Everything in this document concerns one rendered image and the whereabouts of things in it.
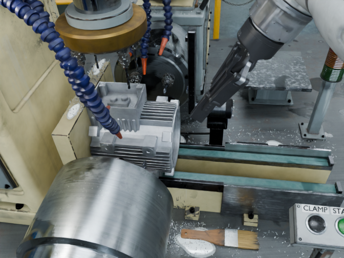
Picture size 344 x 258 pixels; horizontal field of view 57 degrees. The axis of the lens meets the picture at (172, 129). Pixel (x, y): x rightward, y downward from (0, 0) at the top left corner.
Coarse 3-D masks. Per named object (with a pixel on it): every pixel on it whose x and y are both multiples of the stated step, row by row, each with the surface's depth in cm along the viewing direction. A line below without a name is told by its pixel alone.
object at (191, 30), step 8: (192, 32) 74; (192, 40) 76; (192, 48) 77; (192, 56) 79; (192, 64) 80; (192, 72) 82; (192, 80) 83; (192, 88) 85; (192, 96) 87; (192, 104) 89
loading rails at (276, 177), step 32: (192, 160) 91; (224, 160) 89; (256, 160) 88; (288, 160) 87; (320, 160) 86; (192, 192) 85; (224, 192) 81; (256, 192) 79; (288, 192) 78; (320, 192) 77; (256, 224) 85
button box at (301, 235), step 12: (300, 204) 58; (300, 216) 57; (324, 216) 57; (336, 216) 57; (300, 228) 56; (336, 228) 55; (300, 240) 55; (312, 240) 55; (324, 240) 55; (336, 240) 55
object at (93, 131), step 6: (90, 126) 75; (96, 126) 75; (90, 132) 75; (96, 132) 74; (162, 132) 72; (168, 132) 72; (162, 138) 72; (168, 138) 72; (180, 138) 91; (174, 168) 82; (168, 174) 80
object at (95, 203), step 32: (96, 160) 57; (64, 192) 52; (96, 192) 51; (128, 192) 53; (160, 192) 58; (32, 224) 51; (64, 224) 47; (96, 224) 47; (128, 224) 49; (160, 224) 55; (32, 256) 46; (64, 256) 45; (96, 256) 45; (128, 256) 47; (160, 256) 53
